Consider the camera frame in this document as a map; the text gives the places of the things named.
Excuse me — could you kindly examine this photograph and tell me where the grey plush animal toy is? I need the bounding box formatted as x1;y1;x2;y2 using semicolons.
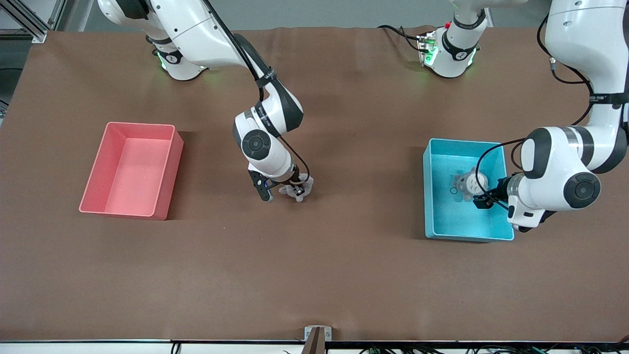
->
449;169;490;203
278;173;315;203

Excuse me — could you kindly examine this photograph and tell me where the arm base connector plate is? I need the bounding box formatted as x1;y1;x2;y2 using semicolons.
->
417;31;439;67

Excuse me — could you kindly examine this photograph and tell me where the light blue plastic box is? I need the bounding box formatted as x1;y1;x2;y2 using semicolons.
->
423;138;515;243

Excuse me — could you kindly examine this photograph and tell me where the pink plastic box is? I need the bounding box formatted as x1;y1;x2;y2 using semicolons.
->
79;121;184;221

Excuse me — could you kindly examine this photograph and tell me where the brown table cover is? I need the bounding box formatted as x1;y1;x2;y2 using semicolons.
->
0;26;629;342

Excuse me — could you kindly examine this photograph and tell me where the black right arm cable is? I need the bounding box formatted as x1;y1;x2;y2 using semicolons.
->
201;0;312;190

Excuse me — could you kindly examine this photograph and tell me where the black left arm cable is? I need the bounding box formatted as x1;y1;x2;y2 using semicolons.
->
475;15;598;200

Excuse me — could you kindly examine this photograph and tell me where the grey metal table bracket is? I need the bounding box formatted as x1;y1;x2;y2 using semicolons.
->
304;325;332;354

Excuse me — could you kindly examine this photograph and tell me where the black arm base cable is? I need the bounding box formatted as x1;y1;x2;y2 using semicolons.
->
377;25;423;52

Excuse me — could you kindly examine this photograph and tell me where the table edge rail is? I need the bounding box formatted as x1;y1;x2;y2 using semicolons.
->
0;339;629;354

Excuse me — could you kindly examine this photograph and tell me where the aluminium frame post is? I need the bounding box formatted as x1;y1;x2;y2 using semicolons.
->
0;0;67;42

